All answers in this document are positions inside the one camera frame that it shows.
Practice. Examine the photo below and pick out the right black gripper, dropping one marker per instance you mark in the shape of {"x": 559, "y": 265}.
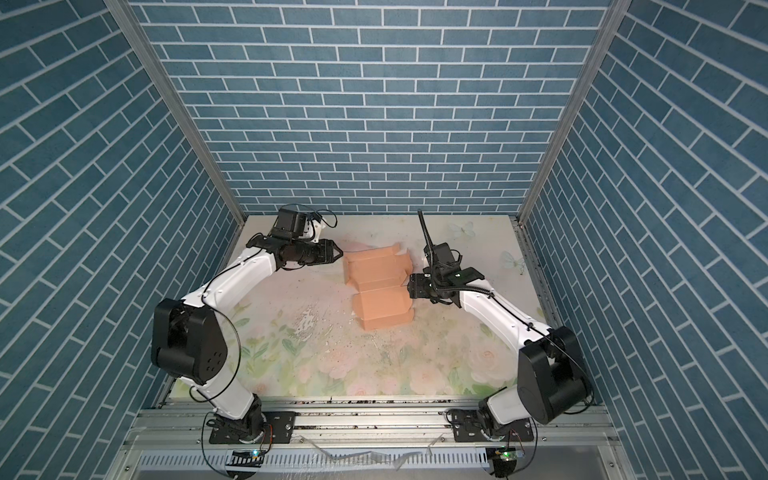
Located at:
{"x": 415, "y": 285}

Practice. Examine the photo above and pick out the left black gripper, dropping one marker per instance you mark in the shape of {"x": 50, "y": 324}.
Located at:
{"x": 325, "y": 251}

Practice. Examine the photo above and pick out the orange cardboard paper box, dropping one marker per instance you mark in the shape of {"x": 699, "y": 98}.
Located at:
{"x": 379, "y": 277}

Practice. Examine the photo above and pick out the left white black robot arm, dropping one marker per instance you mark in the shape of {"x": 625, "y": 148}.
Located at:
{"x": 187, "y": 339}

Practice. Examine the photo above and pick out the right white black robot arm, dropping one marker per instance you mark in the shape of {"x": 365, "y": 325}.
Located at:
{"x": 551, "y": 376}

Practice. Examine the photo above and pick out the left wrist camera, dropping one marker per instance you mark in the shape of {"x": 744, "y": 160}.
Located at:
{"x": 312, "y": 231}

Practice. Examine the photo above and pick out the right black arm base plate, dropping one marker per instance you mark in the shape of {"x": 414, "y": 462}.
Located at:
{"x": 478, "y": 426}

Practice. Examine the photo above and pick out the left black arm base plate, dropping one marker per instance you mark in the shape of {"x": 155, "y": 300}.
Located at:
{"x": 255, "y": 428}

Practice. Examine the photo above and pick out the aluminium mounting rail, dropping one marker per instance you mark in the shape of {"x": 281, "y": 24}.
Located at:
{"x": 368, "y": 423}

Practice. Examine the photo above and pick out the white slotted cable duct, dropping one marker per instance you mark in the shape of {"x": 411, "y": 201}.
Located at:
{"x": 309, "y": 460}

